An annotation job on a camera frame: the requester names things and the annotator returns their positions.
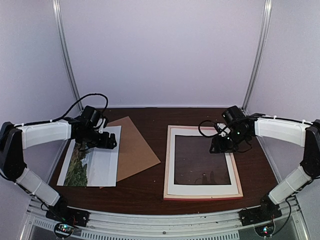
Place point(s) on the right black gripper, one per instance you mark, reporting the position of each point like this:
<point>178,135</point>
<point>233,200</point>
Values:
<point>219,146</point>

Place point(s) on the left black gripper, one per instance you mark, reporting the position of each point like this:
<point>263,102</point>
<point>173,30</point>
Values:
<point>109,145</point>

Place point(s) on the landscape photo print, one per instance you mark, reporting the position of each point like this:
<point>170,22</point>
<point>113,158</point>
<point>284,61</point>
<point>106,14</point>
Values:
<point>95,167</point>

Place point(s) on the brown backing board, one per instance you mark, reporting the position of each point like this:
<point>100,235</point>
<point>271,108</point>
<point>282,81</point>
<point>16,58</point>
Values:
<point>135,154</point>

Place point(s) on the white mat board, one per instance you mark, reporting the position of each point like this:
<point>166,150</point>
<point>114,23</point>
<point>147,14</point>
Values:
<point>200,188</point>

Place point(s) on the pink wooden picture frame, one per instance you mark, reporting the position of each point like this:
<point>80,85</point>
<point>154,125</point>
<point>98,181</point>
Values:
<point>200,197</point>

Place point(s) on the clear acrylic sheet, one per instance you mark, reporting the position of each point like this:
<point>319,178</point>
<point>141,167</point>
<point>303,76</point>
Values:
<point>195,165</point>

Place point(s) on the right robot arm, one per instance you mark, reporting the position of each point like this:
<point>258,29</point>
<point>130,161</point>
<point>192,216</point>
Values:
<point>239,127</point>

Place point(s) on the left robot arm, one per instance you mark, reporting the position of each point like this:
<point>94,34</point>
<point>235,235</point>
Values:
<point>86,128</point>

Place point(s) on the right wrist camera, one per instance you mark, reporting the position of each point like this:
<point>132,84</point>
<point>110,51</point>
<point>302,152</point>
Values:
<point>221,129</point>

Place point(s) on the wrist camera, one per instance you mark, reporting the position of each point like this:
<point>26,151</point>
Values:
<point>102,123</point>
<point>221,129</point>

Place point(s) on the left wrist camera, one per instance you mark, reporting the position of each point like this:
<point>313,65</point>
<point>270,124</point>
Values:
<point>102,123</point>

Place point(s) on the right aluminium corner post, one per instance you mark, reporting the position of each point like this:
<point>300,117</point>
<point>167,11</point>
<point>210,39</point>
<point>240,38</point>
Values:
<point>263,36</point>

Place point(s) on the aluminium corner post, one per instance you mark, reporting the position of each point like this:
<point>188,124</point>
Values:
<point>65,53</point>
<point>263,36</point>

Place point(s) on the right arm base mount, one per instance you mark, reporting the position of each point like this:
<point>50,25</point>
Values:
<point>261,217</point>

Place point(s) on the front aluminium rail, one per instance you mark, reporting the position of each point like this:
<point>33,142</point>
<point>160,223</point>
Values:
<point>225,225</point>

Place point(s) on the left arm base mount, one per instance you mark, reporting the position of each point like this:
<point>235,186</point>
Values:
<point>68,219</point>

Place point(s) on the left aluminium corner post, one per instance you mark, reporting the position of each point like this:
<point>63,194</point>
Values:
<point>65,53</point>

